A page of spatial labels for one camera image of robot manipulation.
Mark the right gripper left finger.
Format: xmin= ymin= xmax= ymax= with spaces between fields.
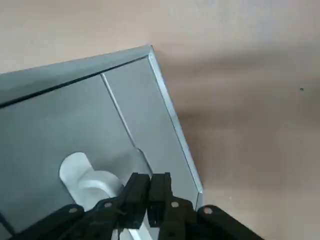
xmin=14 ymin=172 xmax=151 ymax=240

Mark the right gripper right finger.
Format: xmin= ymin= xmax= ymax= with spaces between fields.
xmin=149 ymin=172 xmax=265 ymax=240

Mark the gray drawer with notch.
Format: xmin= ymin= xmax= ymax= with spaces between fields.
xmin=101 ymin=56 xmax=200 ymax=213

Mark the gray drawer cabinet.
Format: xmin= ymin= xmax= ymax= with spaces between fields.
xmin=0 ymin=44 xmax=204 ymax=211

